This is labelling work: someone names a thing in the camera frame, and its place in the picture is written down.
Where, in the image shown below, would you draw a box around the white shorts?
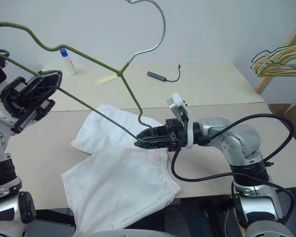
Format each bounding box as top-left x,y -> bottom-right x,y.
61,102 -> 182,230

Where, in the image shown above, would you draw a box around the wooden hanger rack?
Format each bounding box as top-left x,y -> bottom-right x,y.
254,17 -> 296,95

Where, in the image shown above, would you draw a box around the cream plastic piece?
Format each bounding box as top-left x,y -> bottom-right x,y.
94,75 -> 117,85

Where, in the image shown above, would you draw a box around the bunch of coloured hangers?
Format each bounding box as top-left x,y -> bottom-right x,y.
252,44 -> 296,74

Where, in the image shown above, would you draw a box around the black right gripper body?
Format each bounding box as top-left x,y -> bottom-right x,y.
164,118 -> 188,152

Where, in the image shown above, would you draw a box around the white wire hanger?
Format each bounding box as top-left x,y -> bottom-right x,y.
258,53 -> 296,78

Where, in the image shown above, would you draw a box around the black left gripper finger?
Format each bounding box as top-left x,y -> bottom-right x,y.
11,98 -> 56,134
24,70 -> 63,111

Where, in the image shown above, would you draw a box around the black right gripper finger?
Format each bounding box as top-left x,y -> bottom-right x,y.
134,137 -> 170,150
136,125 -> 168,139

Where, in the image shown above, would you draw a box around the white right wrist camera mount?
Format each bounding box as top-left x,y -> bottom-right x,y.
166,92 -> 196,149

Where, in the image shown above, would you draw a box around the green wire hanger silver hook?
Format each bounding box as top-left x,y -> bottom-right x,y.
0,0 -> 167,143

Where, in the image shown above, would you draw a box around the grey usb hub with cable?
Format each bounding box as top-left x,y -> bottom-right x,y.
147,64 -> 182,82

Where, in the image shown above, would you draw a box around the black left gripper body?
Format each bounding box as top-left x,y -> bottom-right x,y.
0,76 -> 33,119

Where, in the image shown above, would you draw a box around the white tube blue cap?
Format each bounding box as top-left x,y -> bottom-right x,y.
60,48 -> 77,76

